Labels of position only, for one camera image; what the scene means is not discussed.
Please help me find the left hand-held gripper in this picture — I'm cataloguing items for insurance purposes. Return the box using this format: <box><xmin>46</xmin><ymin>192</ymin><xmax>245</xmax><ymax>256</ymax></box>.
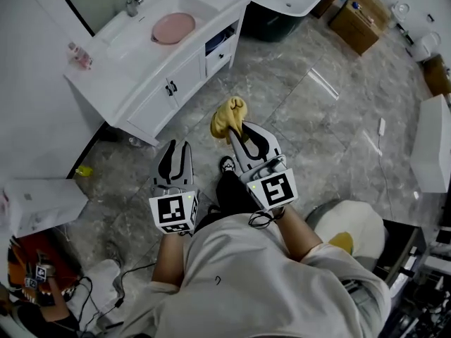
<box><xmin>148</xmin><ymin>139</ymin><xmax>200</xmax><ymax>236</ymax></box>

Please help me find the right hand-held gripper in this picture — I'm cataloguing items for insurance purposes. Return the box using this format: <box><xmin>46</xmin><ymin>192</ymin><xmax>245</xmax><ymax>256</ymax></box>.
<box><xmin>227</xmin><ymin>120</ymin><xmax>299</xmax><ymax>213</ymax></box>

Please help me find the yellow cloth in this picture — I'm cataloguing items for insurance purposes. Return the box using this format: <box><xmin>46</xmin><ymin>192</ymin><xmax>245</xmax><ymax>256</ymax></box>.
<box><xmin>209</xmin><ymin>96</ymin><xmax>249</xmax><ymax>146</ymax></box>

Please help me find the person's right forearm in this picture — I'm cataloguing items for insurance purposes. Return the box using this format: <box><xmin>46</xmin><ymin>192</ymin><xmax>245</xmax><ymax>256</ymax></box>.
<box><xmin>276</xmin><ymin>205</ymin><xmax>324</xmax><ymax>264</ymax></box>

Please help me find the person's left forearm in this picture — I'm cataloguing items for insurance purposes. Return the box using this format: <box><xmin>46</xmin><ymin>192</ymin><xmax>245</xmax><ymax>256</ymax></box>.
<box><xmin>150</xmin><ymin>230</ymin><xmax>194</xmax><ymax>289</ymax></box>

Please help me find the person's black white shoe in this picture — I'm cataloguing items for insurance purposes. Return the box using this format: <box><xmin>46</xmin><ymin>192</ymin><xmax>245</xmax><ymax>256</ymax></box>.
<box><xmin>218</xmin><ymin>155</ymin><xmax>237</xmax><ymax>174</ymax></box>

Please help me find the person's black trouser leg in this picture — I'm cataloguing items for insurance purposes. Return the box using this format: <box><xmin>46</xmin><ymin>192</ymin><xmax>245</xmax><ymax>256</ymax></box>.
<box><xmin>194</xmin><ymin>169</ymin><xmax>264</xmax><ymax>235</ymax></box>

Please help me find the white vanity sink cabinet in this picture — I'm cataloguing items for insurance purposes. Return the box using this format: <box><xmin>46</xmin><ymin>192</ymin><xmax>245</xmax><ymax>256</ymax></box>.
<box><xmin>63</xmin><ymin>0</ymin><xmax>252</xmax><ymax>148</ymax></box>

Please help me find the blue basin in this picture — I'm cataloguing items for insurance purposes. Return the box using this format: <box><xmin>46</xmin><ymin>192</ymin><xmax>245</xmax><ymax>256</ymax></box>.
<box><xmin>204</xmin><ymin>30</ymin><xmax>236</xmax><ymax>54</ymax></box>

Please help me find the white round stool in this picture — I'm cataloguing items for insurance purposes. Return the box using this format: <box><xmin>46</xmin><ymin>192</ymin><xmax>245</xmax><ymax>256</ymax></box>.
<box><xmin>304</xmin><ymin>199</ymin><xmax>385</xmax><ymax>261</ymax></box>

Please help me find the yellow item on stool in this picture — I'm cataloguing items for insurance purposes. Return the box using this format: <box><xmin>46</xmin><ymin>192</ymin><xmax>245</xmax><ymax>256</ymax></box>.
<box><xmin>328</xmin><ymin>231</ymin><xmax>354</xmax><ymax>256</ymax></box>

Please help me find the white box with label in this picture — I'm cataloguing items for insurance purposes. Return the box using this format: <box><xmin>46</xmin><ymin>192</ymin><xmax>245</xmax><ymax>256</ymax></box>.
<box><xmin>2</xmin><ymin>177</ymin><xmax>89</xmax><ymax>239</ymax></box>

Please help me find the person's beige shirt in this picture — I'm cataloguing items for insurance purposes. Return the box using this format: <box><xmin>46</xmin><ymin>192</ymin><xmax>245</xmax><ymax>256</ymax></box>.
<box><xmin>118</xmin><ymin>212</ymin><xmax>393</xmax><ymax>338</ymax></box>

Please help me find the pink transparent bottle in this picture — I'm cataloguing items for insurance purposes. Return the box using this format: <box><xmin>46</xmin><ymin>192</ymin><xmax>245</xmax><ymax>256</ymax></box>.
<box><xmin>68</xmin><ymin>42</ymin><xmax>94</xmax><ymax>71</ymax></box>

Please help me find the large cardboard box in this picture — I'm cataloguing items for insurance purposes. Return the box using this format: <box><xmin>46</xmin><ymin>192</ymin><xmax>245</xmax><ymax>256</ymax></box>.
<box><xmin>328</xmin><ymin>0</ymin><xmax>393</xmax><ymax>56</ymax></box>

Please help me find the white clear-lid container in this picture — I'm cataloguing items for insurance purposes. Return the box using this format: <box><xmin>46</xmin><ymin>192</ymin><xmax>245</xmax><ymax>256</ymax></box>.
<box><xmin>390</xmin><ymin>1</ymin><xmax>412</xmax><ymax>23</ymax></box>

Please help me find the white round appliance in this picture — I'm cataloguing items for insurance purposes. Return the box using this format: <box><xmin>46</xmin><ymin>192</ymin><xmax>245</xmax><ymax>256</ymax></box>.
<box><xmin>412</xmin><ymin>30</ymin><xmax>443</xmax><ymax>62</ymax></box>

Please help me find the black cabinet with equipment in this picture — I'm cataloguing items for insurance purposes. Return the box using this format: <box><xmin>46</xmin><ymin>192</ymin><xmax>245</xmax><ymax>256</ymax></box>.
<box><xmin>371</xmin><ymin>218</ymin><xmax>451</xmax><ymax>338</ymax></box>

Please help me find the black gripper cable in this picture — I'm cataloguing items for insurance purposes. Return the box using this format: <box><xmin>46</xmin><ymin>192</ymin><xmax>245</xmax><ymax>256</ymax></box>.
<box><xmin>248</xmin><ymin>206</ymin><xmax>285</xmax><ymax>230</ymax></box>

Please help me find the black floor cable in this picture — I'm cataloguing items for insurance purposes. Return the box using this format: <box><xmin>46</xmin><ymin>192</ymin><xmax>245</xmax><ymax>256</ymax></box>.
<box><xmin>69</xmin><ymin>261</ymin><xmax>156</xmax><ymax>331</ymax></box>

